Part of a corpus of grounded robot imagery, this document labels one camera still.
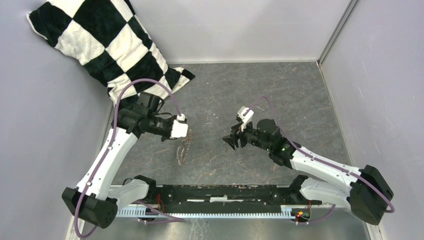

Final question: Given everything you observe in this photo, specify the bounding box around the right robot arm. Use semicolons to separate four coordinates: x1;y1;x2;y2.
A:
222;119;394;226

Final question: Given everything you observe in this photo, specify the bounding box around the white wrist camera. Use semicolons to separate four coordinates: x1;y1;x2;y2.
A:
236;106;254;132
171;114;189;139

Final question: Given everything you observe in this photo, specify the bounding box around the aluminium rail frame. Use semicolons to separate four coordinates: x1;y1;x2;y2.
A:
75;184;376;209

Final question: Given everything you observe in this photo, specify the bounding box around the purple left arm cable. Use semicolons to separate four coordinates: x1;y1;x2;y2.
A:
73;78;186;239

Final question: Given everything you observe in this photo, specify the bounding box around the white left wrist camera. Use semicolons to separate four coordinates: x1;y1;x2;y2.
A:
171;114;189;139

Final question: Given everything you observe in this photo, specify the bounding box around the large ring of keyrings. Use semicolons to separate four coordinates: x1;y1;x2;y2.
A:
175;129;194;167

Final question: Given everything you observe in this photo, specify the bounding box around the white toothed cable duct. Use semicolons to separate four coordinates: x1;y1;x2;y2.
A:
116;206;295;220

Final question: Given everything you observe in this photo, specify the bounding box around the black white checkered pillow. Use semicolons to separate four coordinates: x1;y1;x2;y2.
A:
26;0;195;108

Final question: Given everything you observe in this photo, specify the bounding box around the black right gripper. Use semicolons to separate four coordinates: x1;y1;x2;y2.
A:
222;118;272;152

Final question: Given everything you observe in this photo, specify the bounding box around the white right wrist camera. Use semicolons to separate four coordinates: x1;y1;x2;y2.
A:
236;106;254;132

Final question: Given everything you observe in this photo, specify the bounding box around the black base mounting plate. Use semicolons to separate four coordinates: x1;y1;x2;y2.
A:
142;184;322;214

